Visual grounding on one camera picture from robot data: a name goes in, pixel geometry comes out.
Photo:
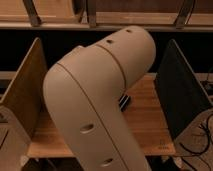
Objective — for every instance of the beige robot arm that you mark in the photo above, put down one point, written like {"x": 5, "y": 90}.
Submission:
{"x": 82, "y": 92}

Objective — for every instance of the left wooden side panel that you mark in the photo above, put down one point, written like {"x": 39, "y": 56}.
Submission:
{"x": 23, "y": 100}

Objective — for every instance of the right dark side panel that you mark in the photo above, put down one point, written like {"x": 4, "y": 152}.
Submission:
{"x": 181, "y": 95}

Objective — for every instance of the wooden shelf with brackets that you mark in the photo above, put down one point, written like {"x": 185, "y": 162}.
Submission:
{"x": 154, "y": 15}

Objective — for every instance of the black striped object on table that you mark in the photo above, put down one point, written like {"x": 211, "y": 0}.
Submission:
{"x": 124, "y": 101}

